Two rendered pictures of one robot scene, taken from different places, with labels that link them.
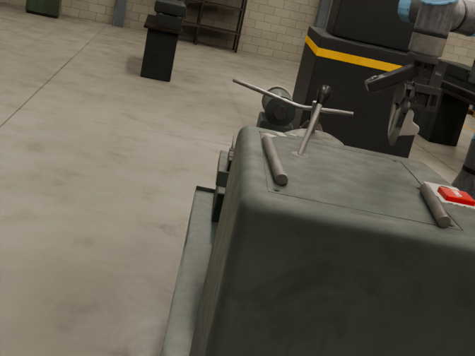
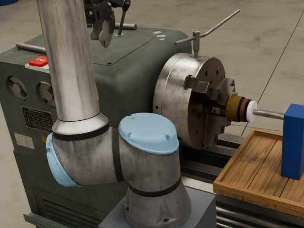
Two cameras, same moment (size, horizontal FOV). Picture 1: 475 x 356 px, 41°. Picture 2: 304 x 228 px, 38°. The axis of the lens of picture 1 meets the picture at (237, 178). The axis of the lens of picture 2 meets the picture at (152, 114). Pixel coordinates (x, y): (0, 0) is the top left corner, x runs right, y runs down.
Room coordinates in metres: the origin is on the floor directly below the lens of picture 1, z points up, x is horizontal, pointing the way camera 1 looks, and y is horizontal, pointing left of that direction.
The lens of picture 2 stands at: (2.36, -1.32, 1.77)
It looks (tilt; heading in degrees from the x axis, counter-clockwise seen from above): 29 degrees down; 128
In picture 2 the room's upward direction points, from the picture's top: 7 degrees counter-clockwise
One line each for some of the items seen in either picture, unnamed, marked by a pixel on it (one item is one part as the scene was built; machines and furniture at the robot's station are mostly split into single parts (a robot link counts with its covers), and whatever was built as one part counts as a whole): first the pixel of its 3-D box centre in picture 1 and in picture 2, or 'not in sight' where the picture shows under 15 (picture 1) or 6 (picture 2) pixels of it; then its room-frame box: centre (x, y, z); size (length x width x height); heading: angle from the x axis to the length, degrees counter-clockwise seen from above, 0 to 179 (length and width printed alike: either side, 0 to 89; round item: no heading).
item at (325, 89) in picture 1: (324, 95); (125, 5); (1.39, -0.15, 1.38); 0.04 x 0.03 x 0.05; 4
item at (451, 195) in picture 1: (455, 198); (41, 62); (1.24, -0.44, 1.26); 0.06 x 0.06 x 0.02; 4
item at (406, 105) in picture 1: (403, 107); not in sight; (1.41, -0.33, 1.39); 0.05 x 0.02 x 0.09; 4
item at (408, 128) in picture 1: (406, 128); (96, 35); (1.42, -0.35, 1.34); 0.06 x 0.03 x 0.09; 94
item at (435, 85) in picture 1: (419, 82); (93, 2); (1.44, -0.35, 1.45); 0.09 x 0.08 x 0.12; 94
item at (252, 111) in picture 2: not in sight; (269, 114); (1.93, -0.17, 1.08); 0.13 x 0.07 x 0.07; 4
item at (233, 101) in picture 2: not in sight; (236, 108); (1.82, -0.18, 1.08); 0.09 x 0.09 x 0.09; 4
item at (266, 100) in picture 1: (275, 121); not in sight; (2.87, -0.11, 1.01); 0.30 x 0.20 x 0.29; 4
